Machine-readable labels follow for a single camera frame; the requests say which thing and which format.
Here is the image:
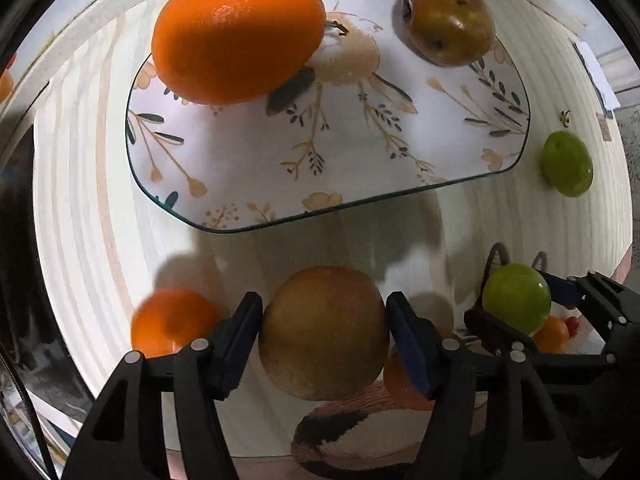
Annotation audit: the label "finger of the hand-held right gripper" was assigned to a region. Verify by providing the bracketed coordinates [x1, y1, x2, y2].
[536, 269, 640, 361]
[463, 308, 540, 361]

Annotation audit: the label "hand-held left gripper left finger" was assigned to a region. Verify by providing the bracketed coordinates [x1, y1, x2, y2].
[60, 291, 264, 480]

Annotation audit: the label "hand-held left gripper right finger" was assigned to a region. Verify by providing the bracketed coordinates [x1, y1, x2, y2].
[386, 291, 582, 480]

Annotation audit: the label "shiny green apple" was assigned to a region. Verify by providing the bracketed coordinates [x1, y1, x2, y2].
[481, 263, 552, 336]

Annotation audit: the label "round brown pear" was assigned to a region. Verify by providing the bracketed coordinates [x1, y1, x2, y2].
[257, 266, 391, 402]

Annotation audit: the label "floral white plate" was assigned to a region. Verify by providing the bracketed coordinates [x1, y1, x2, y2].
[125, 0, 531, 233]

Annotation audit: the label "small orange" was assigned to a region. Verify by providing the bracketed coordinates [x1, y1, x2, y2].
[382, 327, 458, 412]
[531, 315, 571, 354]
[130, 287, 223, 359]

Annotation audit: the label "brown black furry rug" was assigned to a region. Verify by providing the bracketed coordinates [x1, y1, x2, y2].
[291, 380, 488, 480]

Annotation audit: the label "speckled brown pear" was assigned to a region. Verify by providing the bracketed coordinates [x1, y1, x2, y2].
[402, 0, 497, 67]

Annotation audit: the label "large orange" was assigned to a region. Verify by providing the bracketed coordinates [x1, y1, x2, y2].
[151, 0, 327, 106]

